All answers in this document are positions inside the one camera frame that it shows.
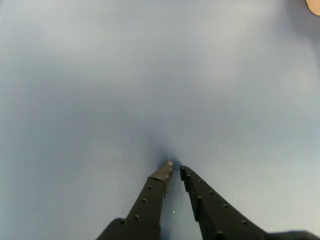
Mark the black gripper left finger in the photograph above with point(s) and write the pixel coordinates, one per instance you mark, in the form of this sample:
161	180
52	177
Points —
147	205

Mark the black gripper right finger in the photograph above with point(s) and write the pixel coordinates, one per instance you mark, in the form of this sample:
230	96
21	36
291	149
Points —
215	215

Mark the blue table mat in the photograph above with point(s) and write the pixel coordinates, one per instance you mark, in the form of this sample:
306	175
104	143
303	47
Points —
100	100

